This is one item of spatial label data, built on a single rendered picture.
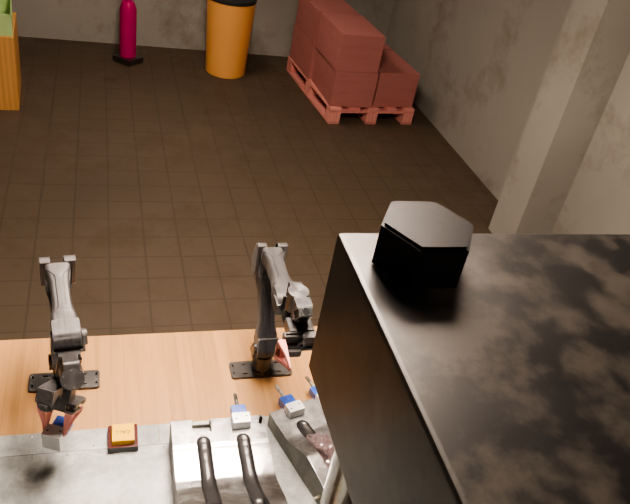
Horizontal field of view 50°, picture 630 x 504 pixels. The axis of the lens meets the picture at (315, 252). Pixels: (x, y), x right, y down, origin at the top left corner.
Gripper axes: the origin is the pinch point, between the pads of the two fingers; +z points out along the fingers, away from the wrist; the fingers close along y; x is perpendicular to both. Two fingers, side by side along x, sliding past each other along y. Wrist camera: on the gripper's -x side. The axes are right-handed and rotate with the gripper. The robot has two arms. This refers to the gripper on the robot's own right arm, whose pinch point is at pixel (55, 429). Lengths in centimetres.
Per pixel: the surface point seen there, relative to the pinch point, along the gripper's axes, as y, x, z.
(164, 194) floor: -72, 280, -40
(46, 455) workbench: -4.4, 8.4, 11.7
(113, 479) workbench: 15.3, 7.1, 12.4
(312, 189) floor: 18, 328, -65
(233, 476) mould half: 46.1, 7.5, 2.8
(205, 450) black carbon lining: 36.6, 12.5, 0.3
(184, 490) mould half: 35.8, -0.3, 6.0
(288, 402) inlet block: 54, 36, -10
